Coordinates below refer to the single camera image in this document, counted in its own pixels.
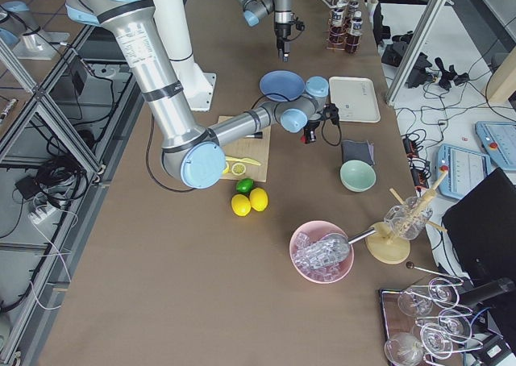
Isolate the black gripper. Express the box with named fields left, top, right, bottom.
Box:
left=301, top=120, right=320, bottom=143
left=274, top=21, right=293, bottom=58

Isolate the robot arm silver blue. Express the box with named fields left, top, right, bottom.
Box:
left=66, top=0, right=329, bottom=189

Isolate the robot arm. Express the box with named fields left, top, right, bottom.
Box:
left=237, top=0, right=295, bottom=62

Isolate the blue plate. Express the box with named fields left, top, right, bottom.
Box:
left=259, top=70, right=305, bottom=102

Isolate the dark grey cloth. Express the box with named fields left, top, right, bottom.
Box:
left=341, top=139, right=375, bottom=166

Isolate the cream rectangular tray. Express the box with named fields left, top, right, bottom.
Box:
left=329, top=77, right=381, bottom=123

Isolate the dark drink bottle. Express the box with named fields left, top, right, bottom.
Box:
left=330, top=2, right=347, bottom=43
left=347, top=10, right=363, bottom=53
left=348, top=0, right=360, bottom=18

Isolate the wooden cutting board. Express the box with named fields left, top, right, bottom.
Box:
left=222, top=127, right=271, bottom=182

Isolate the green bowl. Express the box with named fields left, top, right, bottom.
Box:
left=339, top=160, right=377, bottom=193

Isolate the lemon slice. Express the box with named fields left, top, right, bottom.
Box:
left=231, top=162, right=247, bottom=177

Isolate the green lime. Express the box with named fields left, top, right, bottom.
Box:
left=235, top=178, right=254, bottom=194

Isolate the yellow plastic knife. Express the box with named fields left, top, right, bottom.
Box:
left=225, top=156, right=261, bottom=166

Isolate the metal ice scoop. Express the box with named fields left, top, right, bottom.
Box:
left=304, top=228, right=375, bottom=268

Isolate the pink bowl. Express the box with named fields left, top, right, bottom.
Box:
left=289, top=220, right=354, bottom=285

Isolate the glass mug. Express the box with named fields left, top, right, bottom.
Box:
left=384, top=197, right=433, bottom=240

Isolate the wooden mug tree stand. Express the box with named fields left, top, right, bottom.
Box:
left=365, top=170, right=447, bottom=264

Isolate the blue teach pendant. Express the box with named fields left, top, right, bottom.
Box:
left=475, top=121, right=516, bottom=172
left=436, top=143, right=493, bottom=200

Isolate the black monitor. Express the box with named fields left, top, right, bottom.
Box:
left=443, top=168, right=515, bottom=282

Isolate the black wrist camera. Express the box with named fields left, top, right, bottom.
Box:
left=322, top=103, right=339, bottom=126

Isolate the black handled knife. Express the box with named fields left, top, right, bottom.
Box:
left=245, top=131, right=264, bottom=139

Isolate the copper wire bottle rack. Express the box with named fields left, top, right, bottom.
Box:
left=326, top=20, right=358, bottom=54

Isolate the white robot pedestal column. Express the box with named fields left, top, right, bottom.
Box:
left=153, top=0, right=216, bottom=112

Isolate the aluminium frame post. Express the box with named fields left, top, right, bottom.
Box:
left=385, top=0, right=447, bottom=106

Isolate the wire glass rack tray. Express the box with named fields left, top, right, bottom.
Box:
left=379, top=275, right=483, bottom=365

